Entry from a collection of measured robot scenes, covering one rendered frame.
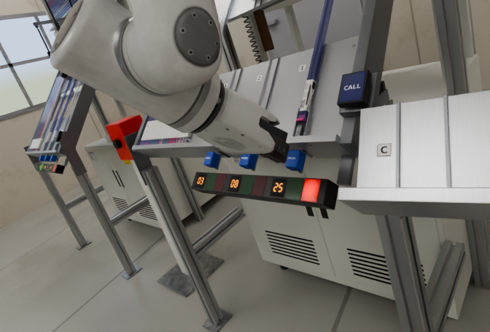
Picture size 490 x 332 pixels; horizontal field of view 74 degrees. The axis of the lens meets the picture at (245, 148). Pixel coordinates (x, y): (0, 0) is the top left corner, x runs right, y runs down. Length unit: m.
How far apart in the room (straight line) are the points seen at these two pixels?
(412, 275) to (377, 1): 0.45
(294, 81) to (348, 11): 2.77
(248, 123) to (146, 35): 0.17
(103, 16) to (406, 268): 0.54
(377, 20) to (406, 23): 2.74
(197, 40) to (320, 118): 0.32
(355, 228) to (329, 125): 0.54
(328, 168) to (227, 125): 0.60
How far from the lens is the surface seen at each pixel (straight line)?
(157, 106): 0.35
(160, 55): 0.27
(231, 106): 0.38
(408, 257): 0.59
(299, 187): 0.53
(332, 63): 0.60
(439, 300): 0.80
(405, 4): 3.33
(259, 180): 0.59
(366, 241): 1.04
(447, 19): 0.95
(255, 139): 0.40
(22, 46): 4.49
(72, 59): 0.32
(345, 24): 3.40
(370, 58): 0.56
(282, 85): 0.64
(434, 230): 0.93
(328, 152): 0.54
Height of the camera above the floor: 0.89
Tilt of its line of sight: 16 degrees down
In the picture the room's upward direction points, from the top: 19 degrees counter-clockwise
